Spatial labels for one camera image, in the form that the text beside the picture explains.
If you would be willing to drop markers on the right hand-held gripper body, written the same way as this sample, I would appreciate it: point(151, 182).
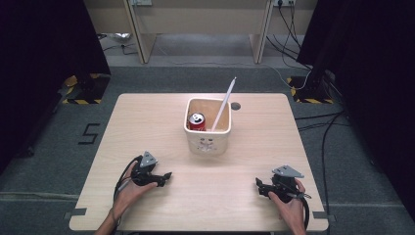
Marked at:
point(285, 184)

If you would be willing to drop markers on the person's right hand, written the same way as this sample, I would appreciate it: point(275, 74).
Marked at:
point(290, 210)

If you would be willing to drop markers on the white square bin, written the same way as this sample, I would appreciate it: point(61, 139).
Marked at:
point(208, 143)

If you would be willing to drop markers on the black curtain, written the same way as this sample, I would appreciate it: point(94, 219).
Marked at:
point(39, 65)
point(375, 81)

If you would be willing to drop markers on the red drink can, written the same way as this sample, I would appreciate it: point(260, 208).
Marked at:
point(197, 122)

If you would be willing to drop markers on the crumpled silver foil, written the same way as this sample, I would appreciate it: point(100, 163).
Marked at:
point(121, 37)

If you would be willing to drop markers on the black stand base hazard tape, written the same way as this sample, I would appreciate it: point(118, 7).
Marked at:
point(310, 93)
point(86, 91)

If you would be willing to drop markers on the dark round table grommet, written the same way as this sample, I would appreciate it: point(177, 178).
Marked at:
point(235, 106)

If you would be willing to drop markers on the long white stick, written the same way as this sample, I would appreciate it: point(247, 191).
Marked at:
point(224, 103)

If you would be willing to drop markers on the white wall socket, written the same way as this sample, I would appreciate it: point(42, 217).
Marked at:
point(140, 2)
point(284, 2)

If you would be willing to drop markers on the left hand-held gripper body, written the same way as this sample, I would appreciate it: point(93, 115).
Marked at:
point(145, 169)

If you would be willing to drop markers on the person's left hand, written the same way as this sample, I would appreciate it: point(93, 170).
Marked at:
point(130, 192)

